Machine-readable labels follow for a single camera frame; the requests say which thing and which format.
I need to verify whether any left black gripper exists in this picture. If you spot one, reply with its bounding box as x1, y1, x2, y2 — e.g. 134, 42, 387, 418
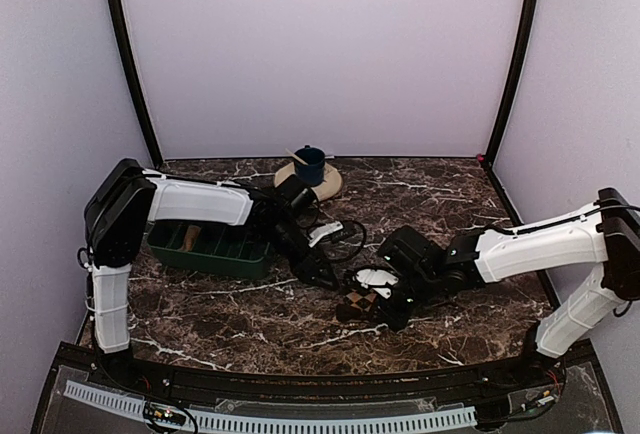
259, 218, 339, 290

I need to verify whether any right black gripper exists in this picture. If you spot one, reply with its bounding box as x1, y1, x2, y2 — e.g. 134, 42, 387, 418
366, 267, 440, 332

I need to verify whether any brown black checkered sock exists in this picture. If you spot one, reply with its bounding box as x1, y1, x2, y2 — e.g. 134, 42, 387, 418
335, 290, 385, 323

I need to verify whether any plain brown sock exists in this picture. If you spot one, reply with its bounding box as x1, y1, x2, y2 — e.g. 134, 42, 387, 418
181, 224, 201, 252

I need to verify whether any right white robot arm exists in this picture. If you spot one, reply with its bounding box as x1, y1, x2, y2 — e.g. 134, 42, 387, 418
378, 188, 639, 388

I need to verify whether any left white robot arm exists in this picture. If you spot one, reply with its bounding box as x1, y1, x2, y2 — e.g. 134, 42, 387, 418
77, 158, 339, 390

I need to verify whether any beige floral round mat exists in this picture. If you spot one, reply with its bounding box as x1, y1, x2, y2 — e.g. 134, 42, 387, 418
274, 162, 343, 202

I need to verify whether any green divided plastic tray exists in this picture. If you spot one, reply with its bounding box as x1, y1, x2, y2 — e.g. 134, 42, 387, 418
147, 220, 272, 280

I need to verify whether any dark blue mug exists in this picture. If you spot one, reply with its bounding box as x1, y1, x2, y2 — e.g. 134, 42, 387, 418
294, 145, 326, 186

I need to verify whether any wooden stick in mug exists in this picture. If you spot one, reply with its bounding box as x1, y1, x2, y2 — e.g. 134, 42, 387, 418
285, 148, 308, 166

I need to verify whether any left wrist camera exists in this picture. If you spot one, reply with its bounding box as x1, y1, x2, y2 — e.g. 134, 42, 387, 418
308, 221, 344, 248

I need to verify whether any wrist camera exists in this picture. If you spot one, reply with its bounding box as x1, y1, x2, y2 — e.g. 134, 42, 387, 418
308, 221, 344, 248
354, 268, 399, 299

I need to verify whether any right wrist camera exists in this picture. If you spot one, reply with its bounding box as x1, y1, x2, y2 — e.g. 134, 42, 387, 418
354, 268, 399, 299

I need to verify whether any left camera black cable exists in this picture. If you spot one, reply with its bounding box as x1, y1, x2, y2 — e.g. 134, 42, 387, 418
299, 198, 369, 263

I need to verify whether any black front rail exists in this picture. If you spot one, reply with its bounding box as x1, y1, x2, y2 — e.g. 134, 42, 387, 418
130, 359, 525, 403

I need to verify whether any white slotted cable duct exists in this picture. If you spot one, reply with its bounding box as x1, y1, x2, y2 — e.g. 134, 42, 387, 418
62, 380, 478, 433

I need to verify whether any right black frame post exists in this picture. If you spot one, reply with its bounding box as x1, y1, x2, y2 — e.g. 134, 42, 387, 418
483, 0, 537, 171

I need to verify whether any black frame post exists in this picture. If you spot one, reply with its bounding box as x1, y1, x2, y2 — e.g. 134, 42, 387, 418
107, 0, 164, 167
483, 0, 537, 171

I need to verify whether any left black frame post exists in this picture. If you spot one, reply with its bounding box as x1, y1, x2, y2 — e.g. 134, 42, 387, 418
107, 0, 164, 167

